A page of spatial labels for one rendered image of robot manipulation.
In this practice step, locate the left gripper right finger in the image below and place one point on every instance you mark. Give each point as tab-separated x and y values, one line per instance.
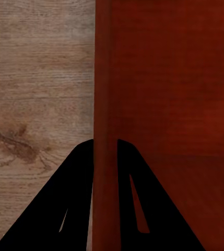
168	229

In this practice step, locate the storage box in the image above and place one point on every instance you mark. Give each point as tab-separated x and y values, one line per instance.
159	84

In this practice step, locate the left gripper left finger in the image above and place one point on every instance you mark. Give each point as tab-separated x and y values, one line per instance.
58	217

